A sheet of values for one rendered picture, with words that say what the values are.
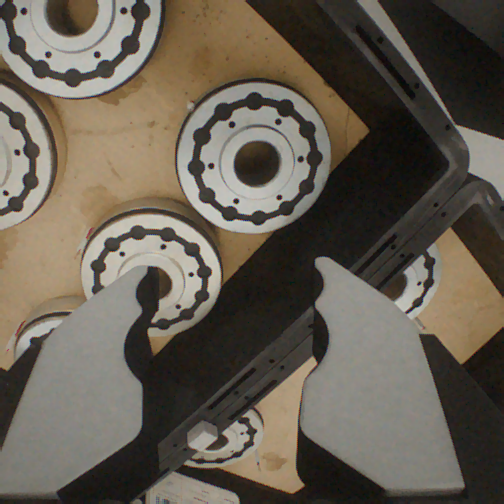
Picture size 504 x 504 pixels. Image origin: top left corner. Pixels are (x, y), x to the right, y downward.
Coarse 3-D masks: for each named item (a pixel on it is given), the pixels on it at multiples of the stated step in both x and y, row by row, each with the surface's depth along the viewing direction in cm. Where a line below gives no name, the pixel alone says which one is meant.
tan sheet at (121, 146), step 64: (192, 0) 23; (0, 64) 22; (192, 64) 25; (256, 64) 25; (64, 128) 25; (128, 128) 26; (64, 192) 27; (128, 192) 28; (0, 256) 28; (64, 256) 29; (0, 320) 31
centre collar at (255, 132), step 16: (240, 128) 24; (256, 128) 24; (272, 128) 24; (224, 144) 24; (240, 144) 24; (272, 144) 24; (288, 144) 24; (224, 160) 24; (288, 160) 25; (224, 176) 25; (272, 176) 26; (288, 176) 25; (240, 192) 25; (256, 192) 25; (272, 192) 26
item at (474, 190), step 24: (456, 192) 21; (480, 192) 21; (432, 216) 21; (456, 216) 21; (408, 240) 22; (432, 240) 22; (384, 264) 22; (408, 264) 22; (384, 288) 23; (312, 336) 23; (288, 360) 24; (264, 384) 25; (240, 408) 26; (168, 456) 27; (192, 456) 27
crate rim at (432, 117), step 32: (320, 0) 15; (352, 0) 15; (352, 32) 16; (384, 64) 18; (416, 96) 18; (448, 128) 19; (448, 160) 20; (448, 192) 20; (416, 224) 21; (384, 256) 22; (288, 320) 23; (256, 352) 24; (288, 352) 24; (224, 384) 24; (192, 416) 25; (160, 448) 26
